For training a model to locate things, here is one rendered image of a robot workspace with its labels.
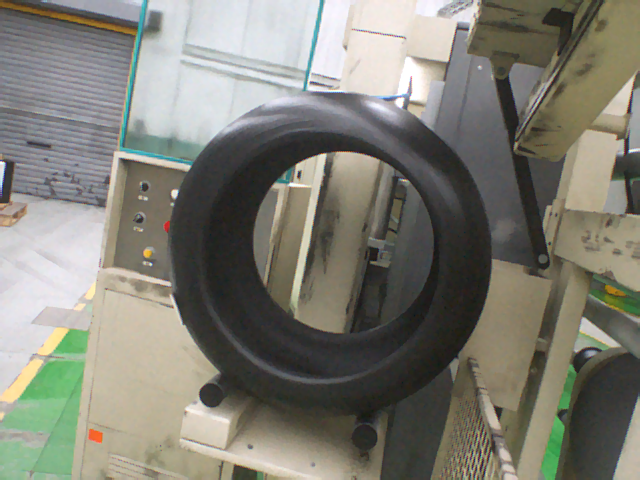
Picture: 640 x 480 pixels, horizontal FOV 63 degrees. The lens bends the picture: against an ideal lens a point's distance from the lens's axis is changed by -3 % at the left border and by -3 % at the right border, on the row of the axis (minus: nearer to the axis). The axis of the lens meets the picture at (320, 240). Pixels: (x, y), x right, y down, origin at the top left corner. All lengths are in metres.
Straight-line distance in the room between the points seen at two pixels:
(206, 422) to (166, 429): 0.82
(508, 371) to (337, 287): 0.42
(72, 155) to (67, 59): 1.61
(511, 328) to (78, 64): 9.54
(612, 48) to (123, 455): 1.73
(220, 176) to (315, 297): 0.48
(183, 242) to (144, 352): 0.87
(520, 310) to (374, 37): 0.68
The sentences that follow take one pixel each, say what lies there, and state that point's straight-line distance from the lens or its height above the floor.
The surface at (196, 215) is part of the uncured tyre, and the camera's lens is 0.94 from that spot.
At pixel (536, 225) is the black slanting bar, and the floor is 1.30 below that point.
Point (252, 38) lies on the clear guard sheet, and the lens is 1.66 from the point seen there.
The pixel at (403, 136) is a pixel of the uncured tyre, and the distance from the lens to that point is 0.87.
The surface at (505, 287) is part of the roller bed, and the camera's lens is 1.21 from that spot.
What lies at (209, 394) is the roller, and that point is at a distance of 1.01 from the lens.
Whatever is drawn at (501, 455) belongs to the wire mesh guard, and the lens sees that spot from 0.81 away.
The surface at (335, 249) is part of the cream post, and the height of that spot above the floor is 1.15.
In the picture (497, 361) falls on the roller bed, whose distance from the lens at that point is 1.24.
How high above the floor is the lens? 1.32
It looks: 7 degrees down
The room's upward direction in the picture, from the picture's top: 11 degrees clockwise
